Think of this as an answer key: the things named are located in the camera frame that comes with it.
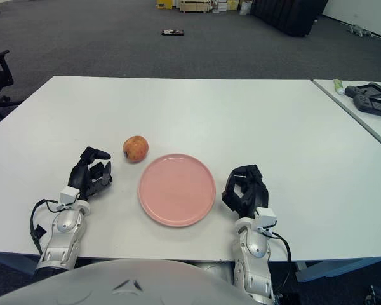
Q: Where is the pink round plate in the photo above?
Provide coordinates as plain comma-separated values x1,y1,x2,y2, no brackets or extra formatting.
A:
137,153,217,228

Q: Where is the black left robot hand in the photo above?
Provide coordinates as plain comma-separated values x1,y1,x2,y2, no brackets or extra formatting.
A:
67,146,113,201

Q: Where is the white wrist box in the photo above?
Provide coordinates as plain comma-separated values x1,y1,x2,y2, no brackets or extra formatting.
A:
59,187,80,204
256,207,277,229

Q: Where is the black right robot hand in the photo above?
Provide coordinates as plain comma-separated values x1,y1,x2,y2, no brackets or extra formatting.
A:
221,164,271,220

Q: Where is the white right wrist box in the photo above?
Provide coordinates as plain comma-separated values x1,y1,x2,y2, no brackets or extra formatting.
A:
256,207,277,229

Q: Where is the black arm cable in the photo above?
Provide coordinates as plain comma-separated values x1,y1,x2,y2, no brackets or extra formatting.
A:
263,227,293,264
30,198,64,255

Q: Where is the black fabric partition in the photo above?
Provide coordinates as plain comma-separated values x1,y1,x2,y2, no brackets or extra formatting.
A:
250,0,328,37

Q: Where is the black handheld controller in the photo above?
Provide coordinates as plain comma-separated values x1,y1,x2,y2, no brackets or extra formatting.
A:
344,82,381,99
352,94,381,120

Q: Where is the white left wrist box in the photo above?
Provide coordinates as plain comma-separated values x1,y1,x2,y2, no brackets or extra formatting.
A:
59,187,80,204

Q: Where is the grey quadruped robot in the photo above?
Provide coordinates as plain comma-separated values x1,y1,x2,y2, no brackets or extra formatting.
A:
347,24,375,39

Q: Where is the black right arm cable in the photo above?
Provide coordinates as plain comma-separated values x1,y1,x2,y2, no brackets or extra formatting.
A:
263,227,293,264

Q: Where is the grey robot torso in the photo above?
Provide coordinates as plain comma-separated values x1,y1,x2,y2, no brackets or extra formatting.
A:
0,259,267,305

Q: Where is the stack of white boxes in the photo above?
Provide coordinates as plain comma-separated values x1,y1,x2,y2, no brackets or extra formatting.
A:
211,0,229,14

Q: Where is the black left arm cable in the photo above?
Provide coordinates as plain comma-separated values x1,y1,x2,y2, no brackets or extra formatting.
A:
30,198,64,255

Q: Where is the wooden crate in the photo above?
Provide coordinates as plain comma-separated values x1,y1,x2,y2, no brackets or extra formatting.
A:
180,0,213,13

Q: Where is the red yellow apple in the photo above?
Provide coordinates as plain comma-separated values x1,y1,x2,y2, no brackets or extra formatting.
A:
123,135,149,163

